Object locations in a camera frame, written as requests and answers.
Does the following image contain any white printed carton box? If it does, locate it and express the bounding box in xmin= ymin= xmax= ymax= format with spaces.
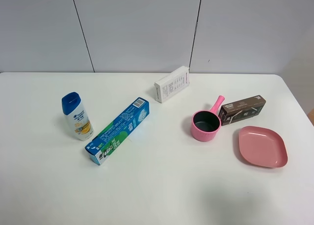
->
xmin=154 ymin=66 xmax=190 ymax=103

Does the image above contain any blue green toothpaste box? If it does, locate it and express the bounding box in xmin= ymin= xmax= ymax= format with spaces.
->
xmin=85 ymin=97 xmax=150 ymax=165

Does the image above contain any brown rectangular box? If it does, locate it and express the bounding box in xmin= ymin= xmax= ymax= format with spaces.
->
xmin=218 ymin=95 xmax=266 ymax=126

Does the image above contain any white blue shampoo bottle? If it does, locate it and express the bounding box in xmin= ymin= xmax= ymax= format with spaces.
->
xmin=61 ymin=92 xmax=94 ymax=141

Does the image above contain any pink square plate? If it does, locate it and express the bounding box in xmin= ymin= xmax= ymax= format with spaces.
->
xmin=238 ymin=126 xmax=288 ymax=168

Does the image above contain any pink saucepan with handle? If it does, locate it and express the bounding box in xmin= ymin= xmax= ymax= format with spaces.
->
xmin=190 ymin=95 xmax=225 ymax=142

